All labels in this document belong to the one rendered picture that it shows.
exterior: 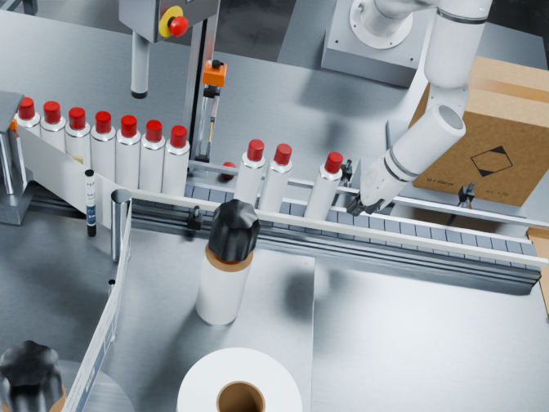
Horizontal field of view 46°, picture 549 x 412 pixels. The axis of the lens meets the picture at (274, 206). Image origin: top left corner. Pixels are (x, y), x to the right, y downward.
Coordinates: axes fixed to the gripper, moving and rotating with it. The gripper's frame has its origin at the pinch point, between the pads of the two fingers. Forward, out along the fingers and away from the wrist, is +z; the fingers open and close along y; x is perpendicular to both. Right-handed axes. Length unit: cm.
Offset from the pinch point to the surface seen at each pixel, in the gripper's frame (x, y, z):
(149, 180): -43.6, 2.4, 16.1
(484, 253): 30.7, 4.2, -7.5
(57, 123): -66, 1, 13
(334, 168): -11.7, 1.3, -8.4
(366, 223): 6.4, -1.5, 4.7
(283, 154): -22.9, 1.6, -6.3
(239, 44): 2, -191, 100
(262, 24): 12, -214, 96
